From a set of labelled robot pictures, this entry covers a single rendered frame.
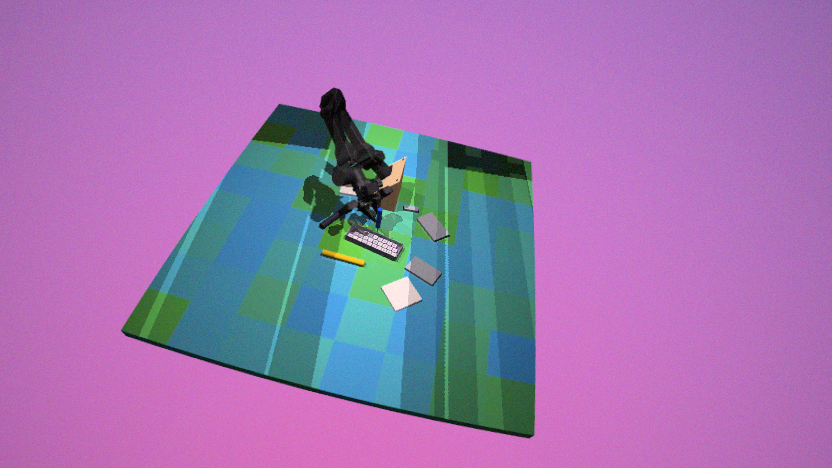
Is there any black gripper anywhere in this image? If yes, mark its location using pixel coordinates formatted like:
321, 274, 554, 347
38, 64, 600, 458
343, 178, 393, 223

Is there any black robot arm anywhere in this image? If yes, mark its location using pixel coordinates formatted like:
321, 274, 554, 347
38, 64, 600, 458
319, 88, 393, 198

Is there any grey keyboard with keys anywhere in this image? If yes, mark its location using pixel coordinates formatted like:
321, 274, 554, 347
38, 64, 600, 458
344, 223, 404, 261

